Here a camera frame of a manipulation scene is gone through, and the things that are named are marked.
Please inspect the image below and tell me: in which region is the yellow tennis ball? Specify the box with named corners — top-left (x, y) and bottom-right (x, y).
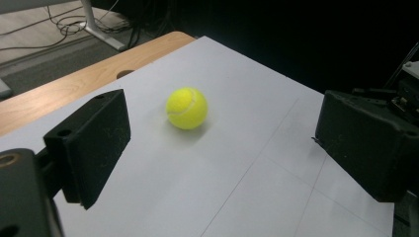
top-left (165, 86), bottom-right (210, 130)

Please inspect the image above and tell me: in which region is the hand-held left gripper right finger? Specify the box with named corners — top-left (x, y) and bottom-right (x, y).
top-left (310, 89), bottom-right (419, 203)

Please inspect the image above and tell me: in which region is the tangle of black floor cables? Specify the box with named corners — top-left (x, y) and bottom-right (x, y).
top-left (0, 0), bottom-right (139, 52)

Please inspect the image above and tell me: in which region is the white desk frame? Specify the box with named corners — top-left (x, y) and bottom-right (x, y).
top-left (0, 0), bottom-right (127, 52)

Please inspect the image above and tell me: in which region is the white table cover sheet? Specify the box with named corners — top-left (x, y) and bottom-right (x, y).
top-left (0, 35), bottom-right (396, 237)

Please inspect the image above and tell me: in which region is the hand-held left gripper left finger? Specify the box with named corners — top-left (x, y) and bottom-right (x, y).
top-left (42, 88), bottom-right (132, 211)

